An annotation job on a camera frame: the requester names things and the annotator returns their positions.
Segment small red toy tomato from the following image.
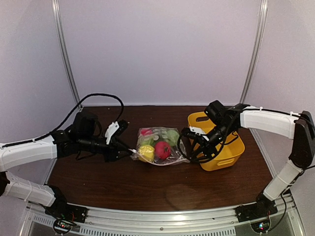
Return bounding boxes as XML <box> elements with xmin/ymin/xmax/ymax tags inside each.
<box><xmin>155</xmin><ymin>141</ymin><xmax>171</xmax><ymax>160</ymax></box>

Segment yellow plastic basket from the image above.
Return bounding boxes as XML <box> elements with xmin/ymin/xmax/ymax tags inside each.
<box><xmin>187</xmin><ymin>111</ymin><xmax>246</xmax><ymax>172</ymax></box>

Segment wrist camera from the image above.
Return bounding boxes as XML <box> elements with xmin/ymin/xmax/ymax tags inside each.
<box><xmin>182</xmin><ymin>126</ymin><xmax>209</xmax><ymax>141</ymax></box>
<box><xmin>104</xmin><ymin>119</ymin><xmax>129</xmax><ymax>145</ymax></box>

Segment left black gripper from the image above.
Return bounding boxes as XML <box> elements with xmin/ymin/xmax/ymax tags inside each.
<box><xmin>79</xmin><ymin>134</ymin><xmax>132</xmax><ymax>162</ymax></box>

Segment clear zip top bag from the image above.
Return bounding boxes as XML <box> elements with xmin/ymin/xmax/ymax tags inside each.
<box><xmin>131</xmin><ymin>127</ymin><xmax>189</xmax><ymax>166</ymax></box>

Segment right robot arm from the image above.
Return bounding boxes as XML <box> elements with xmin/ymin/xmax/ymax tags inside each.
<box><xmin>196</xmin><ymin>129</ymin><xmax>293</xmax><ymax>208</ymax></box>

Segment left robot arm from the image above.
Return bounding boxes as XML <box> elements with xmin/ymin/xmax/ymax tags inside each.
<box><xmin>0</xmin><ymin>112</ymin><xmax>132</xmax><ymax>218</ymax></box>

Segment left black cable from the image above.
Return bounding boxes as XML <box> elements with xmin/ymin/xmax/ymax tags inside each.
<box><xmin>0</xmin><ymin>93</ymin><xmax>125</xmax><ymax>148</ymax></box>

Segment green toy apple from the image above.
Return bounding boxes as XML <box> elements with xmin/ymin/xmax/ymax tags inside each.
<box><xmin>166</xmin><ymin>129</ymin><xmax>180</xmax><ymax>146</ymax></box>

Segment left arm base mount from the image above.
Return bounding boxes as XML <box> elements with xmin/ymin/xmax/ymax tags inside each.
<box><xmin>44</xmin><ymin>204</ymin><xmax>88</xmax><ymax>223</ymax></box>

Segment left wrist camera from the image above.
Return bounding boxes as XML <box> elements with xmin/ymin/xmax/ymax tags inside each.
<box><xmin>104</xmin><ymin>119</ymin><xmax>129</xmax><ymax>145</ymax></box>

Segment right black cable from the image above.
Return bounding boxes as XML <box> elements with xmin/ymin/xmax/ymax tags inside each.
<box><xmin>177</xmin><ymin>131</ymin><xmax>222</xmax><ymax>164</ymax></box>

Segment green toy grapes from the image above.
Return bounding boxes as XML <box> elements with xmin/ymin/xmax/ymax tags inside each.
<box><xmin>153</xmin><ymin>130</ymin><xmax>168</xmax><ymax>142</ymax></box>

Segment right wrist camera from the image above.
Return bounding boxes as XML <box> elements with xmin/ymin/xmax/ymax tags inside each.
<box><xmin>182</xmin><ymin>126</ymin><xmax>209</xmax><ymax>141</ymax></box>

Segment light green toy squash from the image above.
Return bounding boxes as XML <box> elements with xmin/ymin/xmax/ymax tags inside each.
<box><xmin>140</xmin><ymin>136</ymin><xmax>154</xmax><ymax>146</ymax></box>

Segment front aluminium rail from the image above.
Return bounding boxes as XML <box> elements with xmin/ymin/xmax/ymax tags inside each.
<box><xmin>17</xmin><ymin>194</ymin><xmax>306</xmax><ymax>236</ymax></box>

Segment metal frame post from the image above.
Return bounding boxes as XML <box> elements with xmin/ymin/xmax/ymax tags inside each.
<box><xmin>240</xmin><ymin>0</ymin><xmax>268</xmax><ymax>103</ymax></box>
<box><xmin>51</xmin><ymin>0</ymin><xmax>80</xmax><ymax>103</ymax></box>

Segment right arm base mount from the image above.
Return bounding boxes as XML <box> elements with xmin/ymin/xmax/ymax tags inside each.
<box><xmin>235</xmin><ymin>202</ymin><xmax>278</xmax><ymax>222</ymax></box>

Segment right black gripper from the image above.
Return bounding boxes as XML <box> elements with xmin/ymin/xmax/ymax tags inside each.
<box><xmin>188</xmin><ymin>122</ymin><xmax>236</xmax><ymax>162</ymax></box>

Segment left metal frame post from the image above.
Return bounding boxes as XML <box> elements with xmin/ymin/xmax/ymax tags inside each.
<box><xmin>51</xmin><ymin>0</ymin><xmax>80</xmax><ymax>103</ymax></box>

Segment black cable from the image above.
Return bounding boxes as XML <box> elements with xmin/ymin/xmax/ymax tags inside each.
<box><xmin>177</xmin><ymin>131</ymin><xmax>222</xmax><ymax>164</ymax></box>
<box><xmin>0</xmin><ymin>93</ymin><xmax>125</xmax><ymax>148</ymax></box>

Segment red toy pepper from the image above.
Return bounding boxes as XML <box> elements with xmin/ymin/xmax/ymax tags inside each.
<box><xmin>139</xmin><ymin>128</ymin><xmax>153</xmax><ymax>136</ymax></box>

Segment yellow toy lemon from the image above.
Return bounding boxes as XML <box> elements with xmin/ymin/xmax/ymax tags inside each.
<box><xmin>138</xmin><ymin>145</ymin><xmax>155</xmax><ymax>162</ymax></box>

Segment right metal frame post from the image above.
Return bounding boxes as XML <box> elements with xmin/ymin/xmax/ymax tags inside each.
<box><xmin>240</xmin><ymin>0</ymin><xmax>268</xmax><ymax>103</ymax></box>

